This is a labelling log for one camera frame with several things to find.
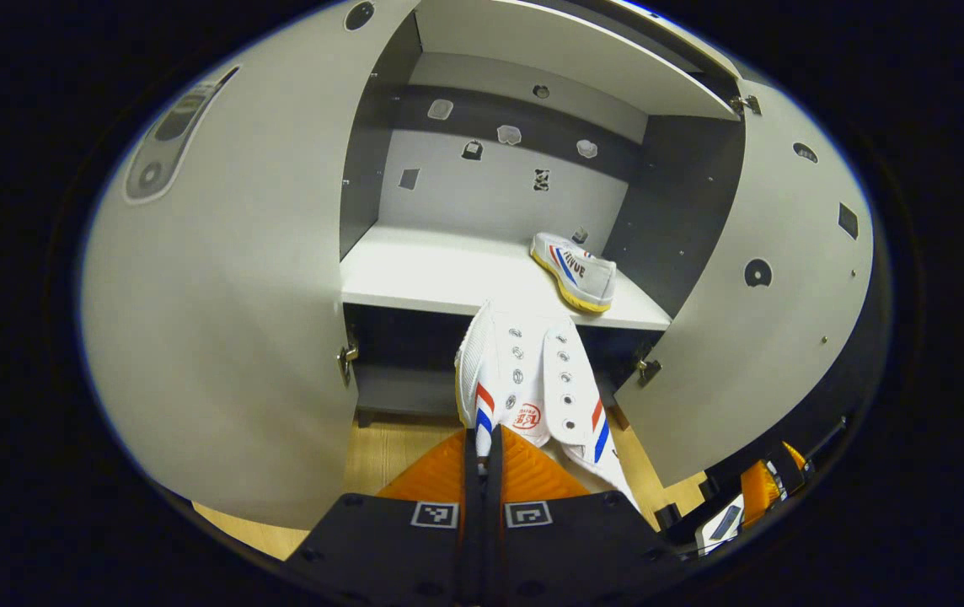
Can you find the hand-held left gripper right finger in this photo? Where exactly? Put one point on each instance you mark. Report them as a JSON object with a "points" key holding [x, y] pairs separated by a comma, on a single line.
{"points": [[566, 548]]}

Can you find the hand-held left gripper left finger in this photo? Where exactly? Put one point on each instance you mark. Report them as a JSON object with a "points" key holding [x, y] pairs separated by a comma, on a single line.
{"points": [[389, 548]]}

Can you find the white shoe cabinet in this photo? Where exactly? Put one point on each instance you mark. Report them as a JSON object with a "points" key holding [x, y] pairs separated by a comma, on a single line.
{"points": [[465, 270]]}

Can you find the white striped shoe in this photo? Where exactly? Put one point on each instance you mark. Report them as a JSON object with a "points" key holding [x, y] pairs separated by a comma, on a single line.
{"points": [[532, 371], [583, 274]]}

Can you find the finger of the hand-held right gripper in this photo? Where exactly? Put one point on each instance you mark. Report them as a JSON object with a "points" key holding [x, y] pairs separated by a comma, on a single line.
{"points": [[760, 489]]}

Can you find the white cabinet door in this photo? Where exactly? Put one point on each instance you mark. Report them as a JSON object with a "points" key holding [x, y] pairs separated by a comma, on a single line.
{"points": [[238, 295], [752, 354]]}

